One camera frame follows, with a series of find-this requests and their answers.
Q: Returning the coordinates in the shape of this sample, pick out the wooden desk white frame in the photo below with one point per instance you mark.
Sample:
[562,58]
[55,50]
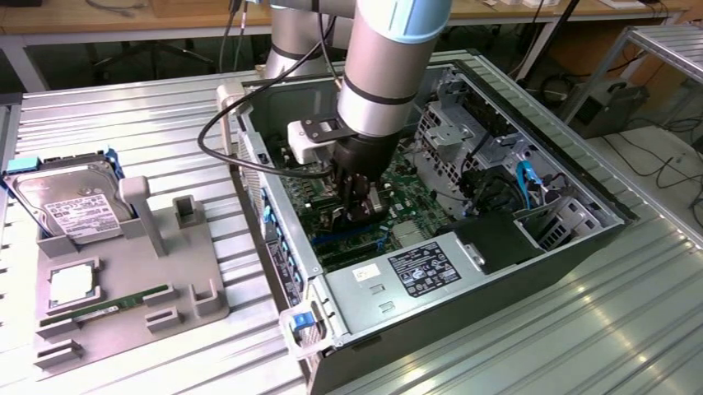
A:
[494,10]
[164,16]

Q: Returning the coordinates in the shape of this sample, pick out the black chair base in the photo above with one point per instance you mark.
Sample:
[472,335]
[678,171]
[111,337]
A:
[164,51]

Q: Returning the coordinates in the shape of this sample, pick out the black graphics card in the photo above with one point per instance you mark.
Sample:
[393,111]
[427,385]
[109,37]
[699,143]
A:
[377,202]

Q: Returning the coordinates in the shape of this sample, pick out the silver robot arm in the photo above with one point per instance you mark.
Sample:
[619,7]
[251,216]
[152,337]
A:
[384,61]

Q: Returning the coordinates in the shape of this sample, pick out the aluminium slat table frame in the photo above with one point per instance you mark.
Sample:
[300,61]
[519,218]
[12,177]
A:
[670,49]

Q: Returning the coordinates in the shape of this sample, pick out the black plastic air shroud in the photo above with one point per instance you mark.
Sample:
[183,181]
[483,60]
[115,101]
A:
[494,243]

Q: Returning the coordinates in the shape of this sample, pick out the silver chipset heatsink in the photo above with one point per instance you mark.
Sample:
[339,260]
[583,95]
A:
[412,236]

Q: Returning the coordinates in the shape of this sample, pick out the blue disk caddy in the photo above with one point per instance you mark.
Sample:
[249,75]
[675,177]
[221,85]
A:
[21,165]

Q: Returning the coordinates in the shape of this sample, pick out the grey parts rack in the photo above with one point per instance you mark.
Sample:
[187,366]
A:
[125,288]

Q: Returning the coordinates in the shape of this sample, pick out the silver hard disk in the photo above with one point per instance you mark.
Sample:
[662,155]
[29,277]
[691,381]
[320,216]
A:
[76,201]

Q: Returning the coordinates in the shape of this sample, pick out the green RAM stick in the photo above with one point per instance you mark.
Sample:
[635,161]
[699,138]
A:
[109,306]

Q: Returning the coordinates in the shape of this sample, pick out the open black PC case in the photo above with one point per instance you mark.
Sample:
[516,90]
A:
[494,312]

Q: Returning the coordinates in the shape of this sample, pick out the black RAM slot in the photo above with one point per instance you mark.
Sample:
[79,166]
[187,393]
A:
[319,202]

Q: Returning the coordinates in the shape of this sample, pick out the blue case latch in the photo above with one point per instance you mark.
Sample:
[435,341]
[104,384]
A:
[301,322]

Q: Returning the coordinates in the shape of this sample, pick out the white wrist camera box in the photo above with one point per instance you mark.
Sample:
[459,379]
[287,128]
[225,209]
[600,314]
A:
[301,144]

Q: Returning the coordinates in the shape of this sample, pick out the metal drive cage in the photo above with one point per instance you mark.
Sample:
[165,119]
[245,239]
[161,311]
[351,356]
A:
[444,136]

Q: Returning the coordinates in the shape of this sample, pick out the green motherboard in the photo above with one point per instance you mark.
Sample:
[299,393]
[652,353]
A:
[418,205]

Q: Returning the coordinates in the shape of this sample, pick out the silver CPU chip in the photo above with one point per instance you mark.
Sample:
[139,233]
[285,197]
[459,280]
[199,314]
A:
[71,284]

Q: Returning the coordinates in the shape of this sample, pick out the black expansion slot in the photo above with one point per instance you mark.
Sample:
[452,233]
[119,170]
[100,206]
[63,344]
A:
[351,257]

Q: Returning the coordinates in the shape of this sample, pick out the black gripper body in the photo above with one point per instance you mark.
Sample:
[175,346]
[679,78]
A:
[364,156]

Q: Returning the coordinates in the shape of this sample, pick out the blue expansion slot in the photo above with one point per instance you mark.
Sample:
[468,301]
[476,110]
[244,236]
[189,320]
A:
[324,239]

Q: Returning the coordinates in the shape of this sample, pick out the grey power supply unit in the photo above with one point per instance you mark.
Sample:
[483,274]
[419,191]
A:
[361,304]

